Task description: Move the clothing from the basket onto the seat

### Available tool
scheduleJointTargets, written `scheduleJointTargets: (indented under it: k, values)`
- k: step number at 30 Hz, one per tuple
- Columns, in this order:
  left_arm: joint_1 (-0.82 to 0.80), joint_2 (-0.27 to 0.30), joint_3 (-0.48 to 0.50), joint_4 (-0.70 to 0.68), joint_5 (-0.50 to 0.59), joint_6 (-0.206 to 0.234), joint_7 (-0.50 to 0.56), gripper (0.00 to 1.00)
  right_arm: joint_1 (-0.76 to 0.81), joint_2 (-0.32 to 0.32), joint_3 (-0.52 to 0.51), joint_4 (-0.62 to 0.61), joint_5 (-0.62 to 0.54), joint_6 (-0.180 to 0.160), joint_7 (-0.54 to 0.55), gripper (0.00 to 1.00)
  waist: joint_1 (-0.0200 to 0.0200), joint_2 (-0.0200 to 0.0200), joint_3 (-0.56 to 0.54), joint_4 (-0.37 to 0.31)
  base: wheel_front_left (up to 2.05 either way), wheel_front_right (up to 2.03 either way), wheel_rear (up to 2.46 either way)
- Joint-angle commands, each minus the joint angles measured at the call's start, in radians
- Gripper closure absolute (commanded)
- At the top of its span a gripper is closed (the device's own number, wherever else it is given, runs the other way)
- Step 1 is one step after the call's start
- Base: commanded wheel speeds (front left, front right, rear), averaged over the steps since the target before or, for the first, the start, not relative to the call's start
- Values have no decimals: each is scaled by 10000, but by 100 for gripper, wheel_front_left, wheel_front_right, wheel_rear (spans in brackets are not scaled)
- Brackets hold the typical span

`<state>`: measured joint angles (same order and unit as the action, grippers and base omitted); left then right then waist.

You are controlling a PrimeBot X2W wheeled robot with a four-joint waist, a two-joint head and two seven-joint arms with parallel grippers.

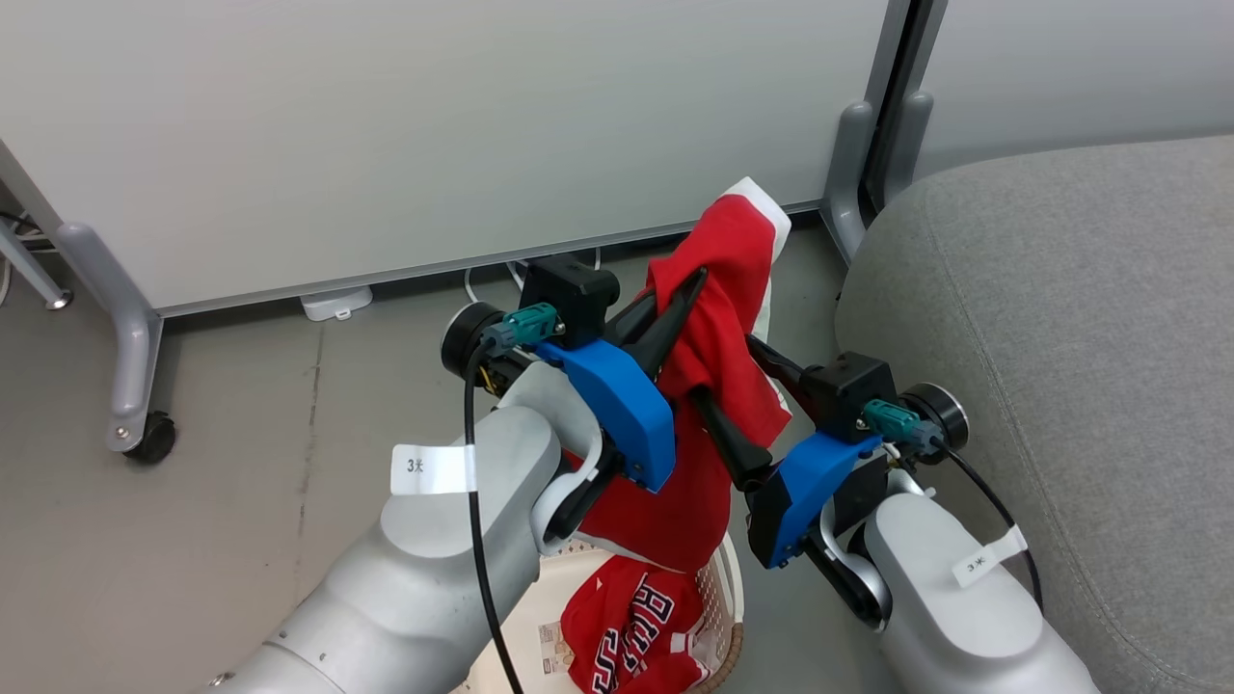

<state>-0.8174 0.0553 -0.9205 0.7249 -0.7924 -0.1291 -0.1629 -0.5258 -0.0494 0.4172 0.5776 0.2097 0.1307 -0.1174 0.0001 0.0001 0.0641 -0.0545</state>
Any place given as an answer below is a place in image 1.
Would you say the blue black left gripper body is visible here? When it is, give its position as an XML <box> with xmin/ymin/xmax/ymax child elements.
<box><xmin>533</xmin><ymin>335</ymin><xmax>678</xmax><ymax>495</ymax></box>

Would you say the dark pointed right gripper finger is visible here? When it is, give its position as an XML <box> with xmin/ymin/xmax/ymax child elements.
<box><xmin>746</xmin><ymin>335</ymin><xmax>820</xmax><ymax>406</ymax></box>
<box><xmin>688</xmin><ymin>386</ymin><xmax>775</xmax><ymax>491</ymax></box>

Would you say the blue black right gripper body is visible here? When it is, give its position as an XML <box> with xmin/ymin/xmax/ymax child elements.
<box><xmin>747</xmin><ymin>431</ymin><xmax>895</xmax><ymax>571</ymax></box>

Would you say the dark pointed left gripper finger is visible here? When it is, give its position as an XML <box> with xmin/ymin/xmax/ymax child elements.
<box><xmin>631</xmin><ymin>268</ymin><xmax>710</xmax><ymax>383</ymax></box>
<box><xmin>604</xmin><ymin>289</ymin><xmax>666</xmax><ymax>348</ymax></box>

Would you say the red garment with white trim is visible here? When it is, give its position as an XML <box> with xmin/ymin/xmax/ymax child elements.
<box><xmin>574</xmin><ymin>178</ymin><xmax>793</xmax><ymax>575</ymax></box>

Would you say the red jersey with white lettering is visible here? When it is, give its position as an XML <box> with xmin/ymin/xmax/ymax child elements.
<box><xmin>559</xmin><ymin>557</ymin><xmax>719</xmax><ymax>694</ymax></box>

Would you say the cream perforated laundry basket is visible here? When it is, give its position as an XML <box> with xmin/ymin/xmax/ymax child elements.
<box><xmin>453</xmin><ymin>530</ymin><xmax>748</xmax><ymax>694</ymax></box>

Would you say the printed sticker in basket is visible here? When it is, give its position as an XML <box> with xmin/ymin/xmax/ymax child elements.
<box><xmin>538</xmin><ymin>622</ymin><xmax>579</xmax><ymax>678</ymax></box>

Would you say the wide white partition panel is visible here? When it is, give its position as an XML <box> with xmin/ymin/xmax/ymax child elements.
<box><xmin>0</xmin><ymin>0</ymin><xmax>912</xmax><ymax>319</ymax></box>

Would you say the white box on floor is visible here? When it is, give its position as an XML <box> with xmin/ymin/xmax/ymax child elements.
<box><xmin>299</xmin><ymin>285</ymin><xmax>374</xmax><ymax>322</ymax></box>

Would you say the grey fabric sofa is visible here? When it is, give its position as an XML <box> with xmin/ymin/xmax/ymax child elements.
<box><xmin>834</xmin><ymin>135</ymin><xmax>1234</xmax><ymax>694</ymax></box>

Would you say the narrow white partition panel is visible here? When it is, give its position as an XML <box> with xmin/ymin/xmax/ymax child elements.
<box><xmin>911</xmin><ymin>0</ymin><xmax>1234</xmax><ymax>184</ymax></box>

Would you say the black caster wheel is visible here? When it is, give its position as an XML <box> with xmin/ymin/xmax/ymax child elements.
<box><xmin>123</xmin><ymin>412</ymin><xmax>177</xmax><ymax>466</ymax></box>

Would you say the grey partition foot with caster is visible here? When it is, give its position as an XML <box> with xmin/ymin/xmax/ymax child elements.
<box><xmin>56</xmin><ymin>222</ymin><xmax>165</xmax><ymax>454</ymax></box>

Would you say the grey metal table leg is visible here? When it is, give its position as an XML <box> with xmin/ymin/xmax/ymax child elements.
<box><xmin>0</xmin><ymin>217</ymin><xmax>75</xmax><ymax>311</ymax></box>

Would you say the teal left cable connector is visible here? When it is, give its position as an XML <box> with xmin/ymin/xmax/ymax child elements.
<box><xmin>482</xmin><ymin>302</ymin><xmax>562</xmax><ymax>354</ymax></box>

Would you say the teal cable connector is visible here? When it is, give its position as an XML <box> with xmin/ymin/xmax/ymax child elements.
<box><xmin>482</xmin><ymin>302</ymin><xmax>562</xmax><ymax>354</ymax></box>
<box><xmin>861</xmin><ymin>398</ymin><xmax>924</xmax><ymax>446</ymax></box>

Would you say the teal right cable connector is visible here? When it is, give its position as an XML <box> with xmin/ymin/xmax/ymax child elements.
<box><xmin>861</xmin><ymin>398</ymin><xmax>924</xmax><ymax>446</ymax></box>

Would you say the white looped floor cable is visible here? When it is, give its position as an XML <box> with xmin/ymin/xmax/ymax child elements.
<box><xmin>463</xmin><ymin>249</ymin><xmax>604</xmax><ymax>306</ymax></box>

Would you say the white right cable tag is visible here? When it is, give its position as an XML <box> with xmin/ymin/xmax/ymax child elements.
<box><xmin>952</xmin><ymin>525</ymin><xmax>1030</xmax><ymax>589</ymax></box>

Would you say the white cable tag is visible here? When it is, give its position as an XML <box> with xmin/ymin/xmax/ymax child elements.
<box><xmin>952</xmin><ymin>525</ymin><xmax>1030</xmax><ymax>589</ymax></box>
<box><xmin>390</xmin><ymin>443</ymin><xmax>478</xmax><ymax>496</ymax></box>

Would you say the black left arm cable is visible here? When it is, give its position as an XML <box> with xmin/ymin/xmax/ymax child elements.
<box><xmin>463</xmin><ymin>333</ymin><xmax>526</xmax><ymax>694</ymax></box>

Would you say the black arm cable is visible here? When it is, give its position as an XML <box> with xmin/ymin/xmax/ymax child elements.
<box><xmin>925</xmin><ymin>434</ymin><xmax>1045</xmax><ymax>614</ymax></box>
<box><xmin>463</xmin><ymin>333</ymin><xmax>526</xmax><ymax>694</ymax></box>

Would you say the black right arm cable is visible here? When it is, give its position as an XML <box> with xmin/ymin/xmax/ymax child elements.
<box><xmin>925</xmin><ymin>434</ymin><xmax>1045</xmax><ymax>614</ymax></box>

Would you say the white left cable tag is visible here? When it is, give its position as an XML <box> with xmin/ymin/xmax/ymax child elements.
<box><xmin>390</xmin><ymin>443</ymin><xmax>478</xmax><ymax>496</ymax></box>

